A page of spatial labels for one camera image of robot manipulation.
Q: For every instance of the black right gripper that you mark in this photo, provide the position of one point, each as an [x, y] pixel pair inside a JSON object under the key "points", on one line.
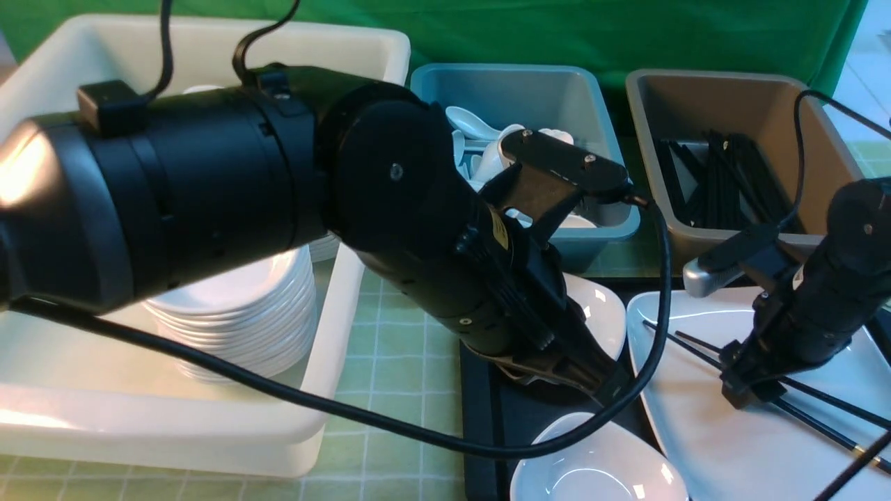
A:
{"points": [[797, 330]]}

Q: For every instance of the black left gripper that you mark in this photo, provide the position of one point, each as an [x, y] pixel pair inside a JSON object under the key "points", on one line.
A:
{"points": [[482, 276]]}

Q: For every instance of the small white rice plate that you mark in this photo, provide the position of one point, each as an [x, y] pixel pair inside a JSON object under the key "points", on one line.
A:
{"points": [[605, 314]]}

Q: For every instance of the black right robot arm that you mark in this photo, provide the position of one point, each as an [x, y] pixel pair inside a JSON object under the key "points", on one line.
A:
{"points": [[855, 248]]}

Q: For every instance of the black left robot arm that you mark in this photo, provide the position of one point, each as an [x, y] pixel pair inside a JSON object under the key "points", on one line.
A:
{"points": [[129, 198]]}

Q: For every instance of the large white square plate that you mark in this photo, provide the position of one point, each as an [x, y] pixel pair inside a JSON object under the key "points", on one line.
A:
{"points": [[759, 453]]}

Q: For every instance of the black chopstick upper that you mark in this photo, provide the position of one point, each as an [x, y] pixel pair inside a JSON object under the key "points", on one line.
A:
{"points": [[808, 390]]}

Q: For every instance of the black serving tray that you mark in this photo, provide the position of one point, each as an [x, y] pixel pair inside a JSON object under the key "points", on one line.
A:
{"points": [[495, 410]]}

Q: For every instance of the small white dish near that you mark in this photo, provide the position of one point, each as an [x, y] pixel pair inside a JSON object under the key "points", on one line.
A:
{"points": [[611, 464]]}

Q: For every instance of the green grid table mat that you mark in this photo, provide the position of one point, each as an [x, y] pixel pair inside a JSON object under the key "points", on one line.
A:
{"points": [[397, 360]]}

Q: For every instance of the black chopsticks pile in bin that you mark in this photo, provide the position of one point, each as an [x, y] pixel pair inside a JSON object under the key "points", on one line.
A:
{"points": [[722, 182]]}

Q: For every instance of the white spoons pile in bin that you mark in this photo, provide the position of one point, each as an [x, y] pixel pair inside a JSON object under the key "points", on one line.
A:
{"points": [[479, 158]]}

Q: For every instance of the brown plastic bin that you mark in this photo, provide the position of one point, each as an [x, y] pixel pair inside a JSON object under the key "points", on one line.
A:
{"points": [[683, 104]]}

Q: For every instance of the blue-grey plastic bin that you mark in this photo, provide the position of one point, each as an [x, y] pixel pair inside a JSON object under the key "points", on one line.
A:
{"points": [[544, 96]]}

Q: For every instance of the stack of small white dishes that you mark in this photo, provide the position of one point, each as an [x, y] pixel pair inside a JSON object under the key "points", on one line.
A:
{"points": [[261, 317]]}

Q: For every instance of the green backdrop cloth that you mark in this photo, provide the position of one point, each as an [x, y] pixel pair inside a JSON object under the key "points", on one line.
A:
{"points": [[805, 40]]}

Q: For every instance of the large white plastic tub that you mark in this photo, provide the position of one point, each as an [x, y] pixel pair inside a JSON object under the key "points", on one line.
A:
{"points": [[72, 395]]}

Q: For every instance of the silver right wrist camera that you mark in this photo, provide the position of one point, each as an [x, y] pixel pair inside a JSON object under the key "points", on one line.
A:
{"points": [[731, 261]]}

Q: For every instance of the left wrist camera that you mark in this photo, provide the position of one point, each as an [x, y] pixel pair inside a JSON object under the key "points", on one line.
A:
{"points": [[548, 178]]}

